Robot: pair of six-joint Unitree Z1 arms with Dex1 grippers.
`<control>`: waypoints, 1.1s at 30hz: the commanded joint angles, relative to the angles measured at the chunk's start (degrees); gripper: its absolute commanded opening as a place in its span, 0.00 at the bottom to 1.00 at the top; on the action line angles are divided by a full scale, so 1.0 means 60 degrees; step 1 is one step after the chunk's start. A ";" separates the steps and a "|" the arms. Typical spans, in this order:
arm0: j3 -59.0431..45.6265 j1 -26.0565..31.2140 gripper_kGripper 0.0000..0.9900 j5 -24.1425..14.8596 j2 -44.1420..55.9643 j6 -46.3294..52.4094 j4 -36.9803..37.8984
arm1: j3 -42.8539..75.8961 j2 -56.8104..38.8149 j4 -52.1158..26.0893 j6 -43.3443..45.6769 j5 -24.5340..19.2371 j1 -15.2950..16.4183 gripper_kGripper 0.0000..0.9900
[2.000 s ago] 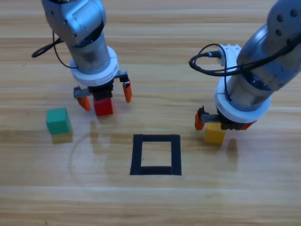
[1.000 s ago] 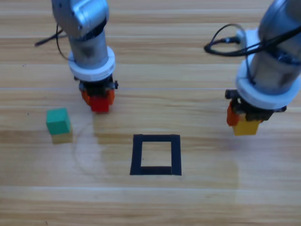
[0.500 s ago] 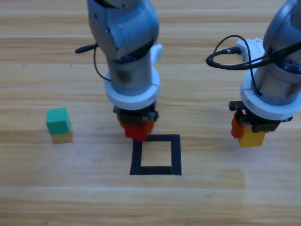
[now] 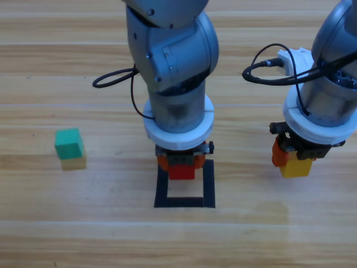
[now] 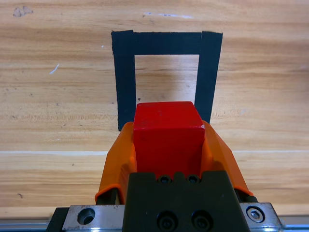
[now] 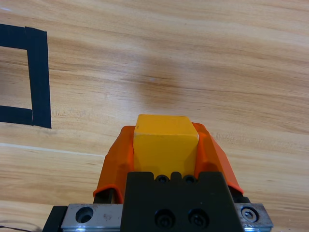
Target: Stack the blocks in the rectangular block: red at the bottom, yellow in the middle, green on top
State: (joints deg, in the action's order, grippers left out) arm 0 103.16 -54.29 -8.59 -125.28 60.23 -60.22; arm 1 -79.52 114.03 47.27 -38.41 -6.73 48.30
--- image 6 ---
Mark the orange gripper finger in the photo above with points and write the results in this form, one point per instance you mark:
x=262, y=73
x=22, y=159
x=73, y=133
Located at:
x=116, y=164
x=214, y=159

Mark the yellow wooden block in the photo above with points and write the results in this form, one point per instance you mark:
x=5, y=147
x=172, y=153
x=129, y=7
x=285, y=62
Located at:
x=164, y=147

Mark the black tape square outline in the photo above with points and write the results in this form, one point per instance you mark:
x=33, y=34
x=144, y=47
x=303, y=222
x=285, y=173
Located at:
x=38, y=72

